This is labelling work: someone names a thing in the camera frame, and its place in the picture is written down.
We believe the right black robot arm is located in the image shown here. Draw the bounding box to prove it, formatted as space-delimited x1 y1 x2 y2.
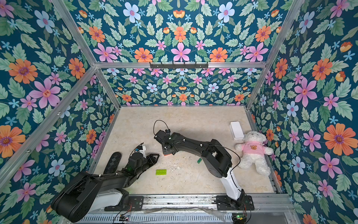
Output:
154 130 244 202

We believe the small circuit board left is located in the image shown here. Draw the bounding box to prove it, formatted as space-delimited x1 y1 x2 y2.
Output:
118 214 130 222

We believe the lime green lego brick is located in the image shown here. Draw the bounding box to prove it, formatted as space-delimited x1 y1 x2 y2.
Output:
155 169 167 175

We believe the white teddy bear pink shirt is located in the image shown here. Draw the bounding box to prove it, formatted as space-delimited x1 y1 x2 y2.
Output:
235 131 274 176

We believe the black hook rail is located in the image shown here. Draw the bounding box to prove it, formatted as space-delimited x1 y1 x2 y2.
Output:
149 62 209 70

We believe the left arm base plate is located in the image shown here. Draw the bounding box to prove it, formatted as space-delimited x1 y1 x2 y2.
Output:
104 196 144 211

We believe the small circuit board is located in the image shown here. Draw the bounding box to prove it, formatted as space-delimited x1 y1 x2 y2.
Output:
232 213 248 224
118 214 130 222

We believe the white plastic box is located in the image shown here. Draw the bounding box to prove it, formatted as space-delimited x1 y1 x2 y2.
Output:
229 121 244 141

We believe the small circuit board right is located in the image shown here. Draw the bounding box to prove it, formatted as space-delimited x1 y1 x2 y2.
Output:
232 213 248 224

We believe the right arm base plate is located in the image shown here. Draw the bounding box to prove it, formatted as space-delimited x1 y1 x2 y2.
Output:
215 194 255 211

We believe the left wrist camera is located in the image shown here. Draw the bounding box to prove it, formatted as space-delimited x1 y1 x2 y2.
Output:
135 144 146 157

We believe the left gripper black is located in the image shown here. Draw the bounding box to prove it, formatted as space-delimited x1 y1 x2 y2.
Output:
134 153 158 176

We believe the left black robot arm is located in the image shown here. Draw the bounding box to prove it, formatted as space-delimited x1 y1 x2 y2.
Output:
51 152 159 223

